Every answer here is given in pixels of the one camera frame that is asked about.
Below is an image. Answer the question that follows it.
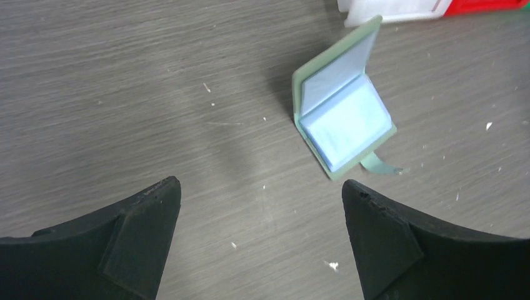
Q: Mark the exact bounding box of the white plastic bin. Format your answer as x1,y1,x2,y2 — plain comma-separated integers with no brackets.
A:
337,0,451,27

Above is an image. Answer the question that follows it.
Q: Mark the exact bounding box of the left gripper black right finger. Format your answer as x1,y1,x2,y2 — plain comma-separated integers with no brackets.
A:
342,179,529,299

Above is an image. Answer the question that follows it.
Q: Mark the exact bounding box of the red plastic bin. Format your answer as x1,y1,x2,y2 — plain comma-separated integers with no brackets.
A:
443,0,529,17

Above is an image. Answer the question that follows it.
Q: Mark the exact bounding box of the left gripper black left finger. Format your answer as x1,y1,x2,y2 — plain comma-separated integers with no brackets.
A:
1,176,181,299

